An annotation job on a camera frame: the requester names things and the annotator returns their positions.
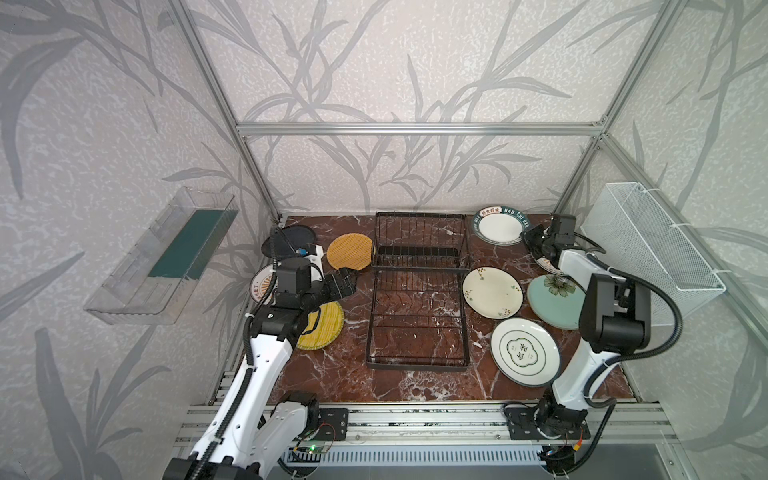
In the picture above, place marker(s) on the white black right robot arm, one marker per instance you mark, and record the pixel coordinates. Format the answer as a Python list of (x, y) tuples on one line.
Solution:
[(615, 324)]

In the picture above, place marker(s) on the clear plastic wall bin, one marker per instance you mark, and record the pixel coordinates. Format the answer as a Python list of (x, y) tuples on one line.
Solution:
[(154, 281)]

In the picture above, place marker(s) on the orange woven round plate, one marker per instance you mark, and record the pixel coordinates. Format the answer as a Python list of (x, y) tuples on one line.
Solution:
[(352, 250)]

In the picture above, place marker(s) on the black wire dish rack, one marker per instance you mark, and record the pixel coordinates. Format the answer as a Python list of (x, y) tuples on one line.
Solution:
[(418, 320)]

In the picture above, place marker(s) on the black round plate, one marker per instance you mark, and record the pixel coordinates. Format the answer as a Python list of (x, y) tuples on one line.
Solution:
[(288, 242)]

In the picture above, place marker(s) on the mint green flower plate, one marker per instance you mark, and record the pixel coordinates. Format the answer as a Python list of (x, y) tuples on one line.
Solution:
[(556, 300)]

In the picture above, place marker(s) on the white plate green text rim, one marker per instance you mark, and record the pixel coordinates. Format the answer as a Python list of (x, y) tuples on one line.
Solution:
[(500, 225)]

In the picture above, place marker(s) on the yellow woven round plate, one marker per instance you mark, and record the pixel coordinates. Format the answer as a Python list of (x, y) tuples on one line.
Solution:
[(324, 327)]

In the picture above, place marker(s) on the aluminium frame rail base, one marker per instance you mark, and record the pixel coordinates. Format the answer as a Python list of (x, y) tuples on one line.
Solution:
[(479, 422)]

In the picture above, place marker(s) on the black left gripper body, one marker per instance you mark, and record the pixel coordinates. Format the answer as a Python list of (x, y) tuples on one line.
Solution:
[(331, 292)]

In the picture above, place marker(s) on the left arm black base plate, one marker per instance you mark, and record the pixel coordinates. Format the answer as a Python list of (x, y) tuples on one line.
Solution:
[(327, 425)]

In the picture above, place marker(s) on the white wire mesh basket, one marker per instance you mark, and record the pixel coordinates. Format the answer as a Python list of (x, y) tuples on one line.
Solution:
[(642, 239)]

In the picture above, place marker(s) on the white plate green clover emblem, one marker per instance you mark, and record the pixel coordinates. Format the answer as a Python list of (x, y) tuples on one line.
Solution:
[(525, 352)]

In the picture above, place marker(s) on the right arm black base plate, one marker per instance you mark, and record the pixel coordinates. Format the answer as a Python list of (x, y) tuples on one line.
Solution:
[(522, 423)]

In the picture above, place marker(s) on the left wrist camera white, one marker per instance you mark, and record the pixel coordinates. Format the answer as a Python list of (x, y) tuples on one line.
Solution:
[(314, 253)]

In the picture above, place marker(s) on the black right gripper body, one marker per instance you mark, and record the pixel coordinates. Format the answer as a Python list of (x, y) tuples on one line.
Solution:
[(538, 239)]

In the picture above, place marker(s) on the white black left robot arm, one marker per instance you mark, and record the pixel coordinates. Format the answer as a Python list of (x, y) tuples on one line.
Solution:
[(242, 442)]

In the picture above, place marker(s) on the white plate orange sunburst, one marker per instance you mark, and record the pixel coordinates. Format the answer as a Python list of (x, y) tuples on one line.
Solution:
[(259, 284), (549, 266)]

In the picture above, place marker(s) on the cream plate with floral sprigs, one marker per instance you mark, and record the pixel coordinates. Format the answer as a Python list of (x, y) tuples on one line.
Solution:
[(492, 293)]

